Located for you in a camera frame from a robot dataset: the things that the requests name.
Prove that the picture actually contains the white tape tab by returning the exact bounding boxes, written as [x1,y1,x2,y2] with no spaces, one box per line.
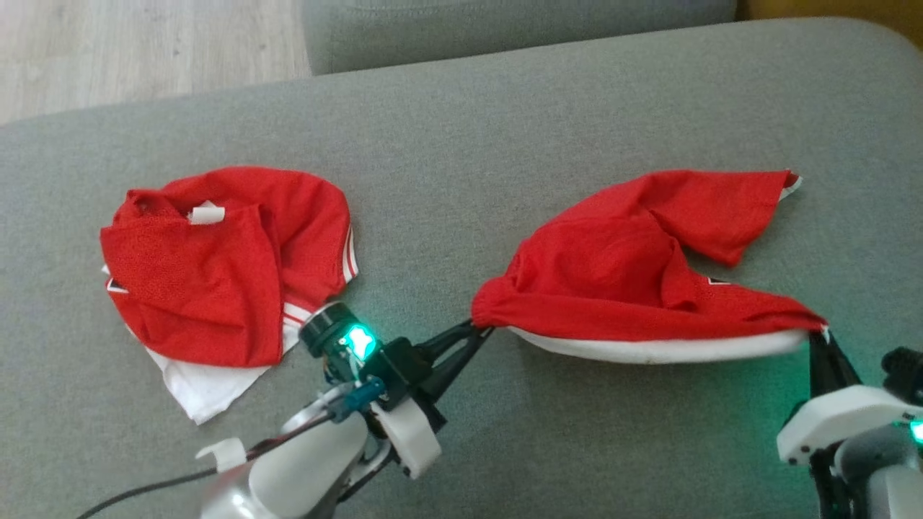
[196,438,247,473]

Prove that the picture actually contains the red basketball shorts white lining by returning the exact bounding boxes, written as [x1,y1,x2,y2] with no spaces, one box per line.
[471,169,829,365]

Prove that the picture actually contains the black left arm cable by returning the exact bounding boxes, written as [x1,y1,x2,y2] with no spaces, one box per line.
[76,414,340,519]

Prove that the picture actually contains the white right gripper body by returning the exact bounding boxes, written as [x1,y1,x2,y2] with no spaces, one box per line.
[776,384,923,466]

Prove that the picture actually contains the blue left cable connector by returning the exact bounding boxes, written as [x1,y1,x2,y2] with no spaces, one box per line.
[330,378,387,423]

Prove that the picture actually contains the yellow cushion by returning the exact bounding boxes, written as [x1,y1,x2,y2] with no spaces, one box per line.
[736,0,923,50]

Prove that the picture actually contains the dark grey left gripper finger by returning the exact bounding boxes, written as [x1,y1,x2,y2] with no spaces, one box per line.
[415,320,484,370]
[424,327,497,406]

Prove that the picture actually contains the red basketball jersey white sleeves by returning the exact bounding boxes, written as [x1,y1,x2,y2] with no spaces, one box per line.
[100,166,359,426]

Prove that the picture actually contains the grey fabric sofa backrest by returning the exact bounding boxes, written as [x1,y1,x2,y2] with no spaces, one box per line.
[301,0,738,76]

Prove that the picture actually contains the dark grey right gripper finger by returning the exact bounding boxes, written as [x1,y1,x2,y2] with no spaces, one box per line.
[822,330,864,395]
[808,329,835,399]

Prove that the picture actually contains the grey fabric sofa seat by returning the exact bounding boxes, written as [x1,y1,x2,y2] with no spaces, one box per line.
[0,18,923,519]

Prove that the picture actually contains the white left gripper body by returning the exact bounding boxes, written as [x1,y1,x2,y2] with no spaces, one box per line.
[369,388,448,481]

